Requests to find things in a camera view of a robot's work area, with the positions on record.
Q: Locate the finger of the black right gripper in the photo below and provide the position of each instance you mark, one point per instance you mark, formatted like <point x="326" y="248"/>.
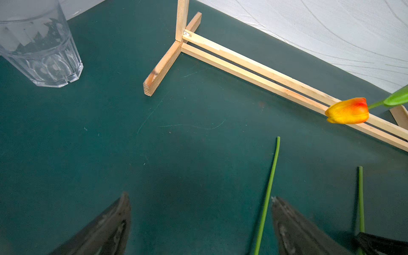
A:
<point x="373" y="245"/>

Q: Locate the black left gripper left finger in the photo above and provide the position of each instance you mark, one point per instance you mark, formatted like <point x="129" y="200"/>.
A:
<point x="107" y="234"/>

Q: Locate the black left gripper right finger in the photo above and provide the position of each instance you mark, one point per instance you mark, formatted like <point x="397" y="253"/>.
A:
<point x="296" y="235"/>

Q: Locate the blue tulip flower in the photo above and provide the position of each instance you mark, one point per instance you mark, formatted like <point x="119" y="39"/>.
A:
<point x="361" y="200"/>

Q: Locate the orange yellow tulip flower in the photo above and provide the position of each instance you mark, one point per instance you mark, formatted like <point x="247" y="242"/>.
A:
<point x="356" y="110"/>

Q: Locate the pink tulip flower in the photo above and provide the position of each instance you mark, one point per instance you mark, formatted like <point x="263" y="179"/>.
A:
<point x="267" y="198"/>

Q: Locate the clear faceted drinking glass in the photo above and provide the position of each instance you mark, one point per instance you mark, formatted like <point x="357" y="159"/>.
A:
<point x="36" y="39"/>

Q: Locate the wooden clothes rack frame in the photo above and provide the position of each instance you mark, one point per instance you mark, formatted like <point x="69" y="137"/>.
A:
<point x="205" y="50"/>

